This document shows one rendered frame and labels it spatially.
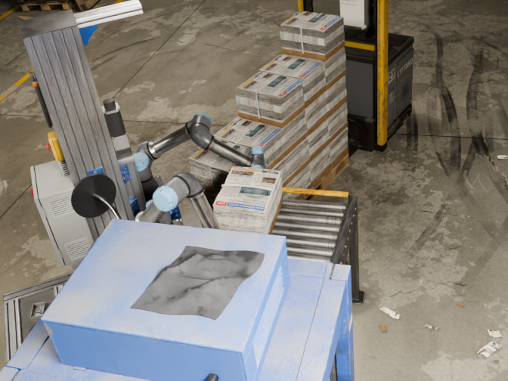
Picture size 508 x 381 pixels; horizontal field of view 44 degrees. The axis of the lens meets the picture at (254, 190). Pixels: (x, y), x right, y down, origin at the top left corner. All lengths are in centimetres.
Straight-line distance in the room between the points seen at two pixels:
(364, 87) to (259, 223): 239
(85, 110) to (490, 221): 295
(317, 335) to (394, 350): 200
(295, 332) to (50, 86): 177
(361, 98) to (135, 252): 373
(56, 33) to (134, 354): 169
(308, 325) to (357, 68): 364
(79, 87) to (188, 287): 158
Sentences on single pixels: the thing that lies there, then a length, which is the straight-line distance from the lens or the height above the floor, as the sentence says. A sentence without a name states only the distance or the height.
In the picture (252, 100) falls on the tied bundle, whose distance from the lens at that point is 428.
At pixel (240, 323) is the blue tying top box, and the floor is 175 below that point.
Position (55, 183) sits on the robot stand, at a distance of 341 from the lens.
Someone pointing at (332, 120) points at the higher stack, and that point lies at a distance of 485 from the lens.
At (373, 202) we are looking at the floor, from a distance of 488.
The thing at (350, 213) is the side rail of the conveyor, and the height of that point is 80.
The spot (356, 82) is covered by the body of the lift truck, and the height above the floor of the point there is 55.
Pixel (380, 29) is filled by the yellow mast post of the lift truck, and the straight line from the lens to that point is 489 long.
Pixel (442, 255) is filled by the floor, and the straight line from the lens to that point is 445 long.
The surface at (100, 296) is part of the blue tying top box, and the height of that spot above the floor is 175.
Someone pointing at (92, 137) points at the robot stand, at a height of 146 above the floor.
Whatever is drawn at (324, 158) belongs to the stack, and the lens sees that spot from 487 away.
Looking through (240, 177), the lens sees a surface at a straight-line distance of 344.
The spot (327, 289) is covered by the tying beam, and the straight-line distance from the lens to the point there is 201.
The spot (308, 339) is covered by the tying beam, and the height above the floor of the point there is 155.
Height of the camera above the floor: 298
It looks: 36 degrees down
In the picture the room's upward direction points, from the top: 8 degrees counter-clockwise
